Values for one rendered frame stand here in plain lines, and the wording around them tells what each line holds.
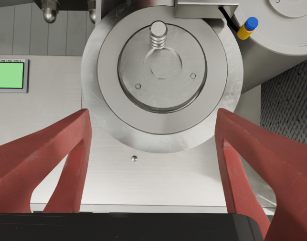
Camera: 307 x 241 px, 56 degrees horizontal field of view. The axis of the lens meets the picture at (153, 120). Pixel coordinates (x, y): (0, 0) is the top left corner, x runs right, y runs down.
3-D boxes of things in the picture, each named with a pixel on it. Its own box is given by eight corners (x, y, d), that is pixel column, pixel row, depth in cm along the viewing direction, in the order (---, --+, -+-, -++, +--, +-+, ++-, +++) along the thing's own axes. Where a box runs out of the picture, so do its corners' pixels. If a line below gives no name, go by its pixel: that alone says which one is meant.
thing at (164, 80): (126, 117, 24) (111, 30, 24) (128, 119, 26) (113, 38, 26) (215, 101, 24) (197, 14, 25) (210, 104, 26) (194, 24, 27)
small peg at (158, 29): (148, 20, 22) (166, 18, 22) (149, 34, 24) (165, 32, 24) (150, 38, 22) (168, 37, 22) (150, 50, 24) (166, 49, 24)
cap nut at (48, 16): (56, -3, 58) (55, 19, 58) (62, 6, 62) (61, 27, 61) (37, -3, 58) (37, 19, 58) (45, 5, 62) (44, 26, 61)
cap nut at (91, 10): (103, -2, 58) (102, 20, 58) (106, 6, 62) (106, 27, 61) (85, -2, 58) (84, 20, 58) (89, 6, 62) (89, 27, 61)
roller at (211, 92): (229, 7, 26) (226, 137, 25) (191, 74, 51) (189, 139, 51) (100, 2, 26) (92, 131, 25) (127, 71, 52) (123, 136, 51)
